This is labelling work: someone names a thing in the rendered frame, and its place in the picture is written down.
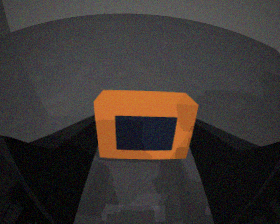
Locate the orange block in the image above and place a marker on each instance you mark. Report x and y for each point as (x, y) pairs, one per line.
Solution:
(144, 124)

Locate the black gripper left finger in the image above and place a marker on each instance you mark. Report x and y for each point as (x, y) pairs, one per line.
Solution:
(53, 169)

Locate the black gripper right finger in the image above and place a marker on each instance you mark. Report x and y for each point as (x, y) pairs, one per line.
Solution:
(234, 172)

